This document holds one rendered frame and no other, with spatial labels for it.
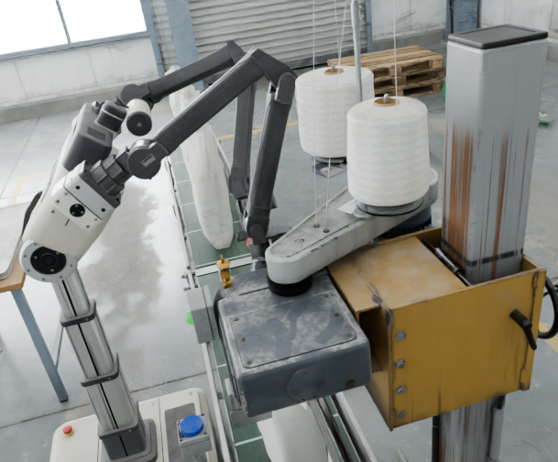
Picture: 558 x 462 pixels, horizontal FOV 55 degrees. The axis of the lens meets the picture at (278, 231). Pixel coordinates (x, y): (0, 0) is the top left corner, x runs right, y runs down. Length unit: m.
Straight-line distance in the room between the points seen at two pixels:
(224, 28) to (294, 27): 1.07
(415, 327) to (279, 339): 0.26
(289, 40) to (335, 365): 8.01
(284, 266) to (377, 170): 0.26
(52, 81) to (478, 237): 7.95
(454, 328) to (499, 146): 0.35
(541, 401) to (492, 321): 1.64
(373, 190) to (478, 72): 0.25
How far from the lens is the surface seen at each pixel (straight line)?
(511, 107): 1.02
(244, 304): 1.05
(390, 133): 0.87
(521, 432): 2.63
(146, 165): 1.31
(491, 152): 1.02
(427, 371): 1.14
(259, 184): 1.37
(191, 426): 1.52
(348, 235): 1.09
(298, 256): 1.02
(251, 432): 2.10
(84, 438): 2.47
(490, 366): 1.22
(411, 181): 0.91
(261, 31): 8.66
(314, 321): 0.98
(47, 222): 1.57
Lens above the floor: 1.96
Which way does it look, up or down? 29 degrees down
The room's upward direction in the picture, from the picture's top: 8 degrees counter-clockwise
